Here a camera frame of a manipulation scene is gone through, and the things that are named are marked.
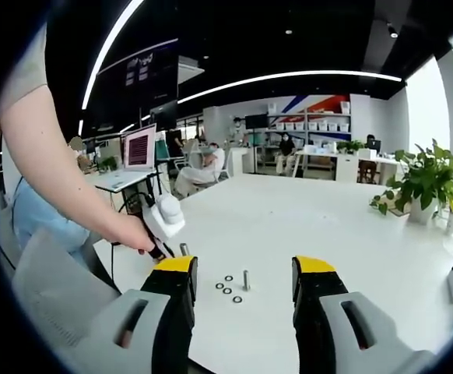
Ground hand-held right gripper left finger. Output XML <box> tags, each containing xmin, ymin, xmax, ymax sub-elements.
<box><xmin>66</xmin><ymin>256</ymin><xmax>199</xmax><ymax>374</ymax></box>

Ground white side desk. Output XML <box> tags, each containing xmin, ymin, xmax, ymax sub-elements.
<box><xmin>84</xmin><ymin>169</ymin><xmax>163</xmax><ymax>192</ymax></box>

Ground grey mesh office chair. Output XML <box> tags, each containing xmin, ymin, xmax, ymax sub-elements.
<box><xmin>11</xmin><ymin>228</ymin><xmax>123</xmax><ymax>354</ymax></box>

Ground black screen on stand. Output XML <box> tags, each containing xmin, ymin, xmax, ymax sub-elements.
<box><xmin>244</xmin><ymin>114</ymin><xmax>269</xmax><ymax>129</ymax></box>

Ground row of white storage boxes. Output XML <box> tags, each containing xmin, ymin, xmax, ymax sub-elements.
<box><xmin>275</xmin><ymin>121</ymin><xmax>346</xmax><ymax>132</ymax></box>

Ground large potted green plant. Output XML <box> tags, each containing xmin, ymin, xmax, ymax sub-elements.
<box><xmin>370</xmin><ymin>139</ymin><xmax>453</xmax><ymax>226</ymax></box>

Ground person's light blue jeans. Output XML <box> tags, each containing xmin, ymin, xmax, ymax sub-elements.
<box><xmin>12</xmin><ymin>177</ymin><xmax>93</xmax><ymax>260</ymax></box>

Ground white desk with slanted legs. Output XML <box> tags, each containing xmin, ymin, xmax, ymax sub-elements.
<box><xmin>294</xmin><ymin>150</ymin><xmax>339</xmax><ymax>180</ymax></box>

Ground grey storage shelf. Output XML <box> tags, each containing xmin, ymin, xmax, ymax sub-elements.
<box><xmin>267</xmin><ymin>101</ymin><xmax>353</xmax><ymax>146</ymax></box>

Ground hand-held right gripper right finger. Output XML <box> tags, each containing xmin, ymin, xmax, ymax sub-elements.
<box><xmin>291</xmin><ymin>256</ymin><xmax>437</xmax><ymax>374</ymax></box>

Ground small potted plant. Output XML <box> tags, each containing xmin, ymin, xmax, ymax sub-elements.
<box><xmin>337</xmin><ymin>139</ymin><xmax>363</xmax><ymax>155</ymax></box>
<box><xmin>97</xmin><ymin>155</ymin><xmax>118</xmax><ymax>173</ymax></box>

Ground curved ceiling light strip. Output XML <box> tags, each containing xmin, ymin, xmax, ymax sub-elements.
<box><xmin>177</xmin><ymin>71</ymin><xmax>403</xmax><ymax>104</ymax></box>
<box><xmin>80</xmin><ymin>0</ymin><xmax>144</xmax><ymax>112</ymax></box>

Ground white framed computer monitor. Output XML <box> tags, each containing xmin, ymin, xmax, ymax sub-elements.
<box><xmin>123</xmin><ymin>123</ymin><xmax>157</xmax><ymax>172</ymax></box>

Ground white counter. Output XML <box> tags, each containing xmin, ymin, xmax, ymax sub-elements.
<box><xmin>226</xmin><ymin>146</ymin><xmax>257</xmax><ymax>176</ymax></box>

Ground person's left hand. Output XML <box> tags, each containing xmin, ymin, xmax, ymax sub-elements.
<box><xmin>109</xmin><ymin>213</ymin><xmax>160</xmax><ymax>257</ymax></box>

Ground person's grey t-shirt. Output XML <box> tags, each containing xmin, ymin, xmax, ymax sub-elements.
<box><xmin>0</xmin><ymin>21</ymin><xmax>51</xmax><ymax>118</ymax></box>

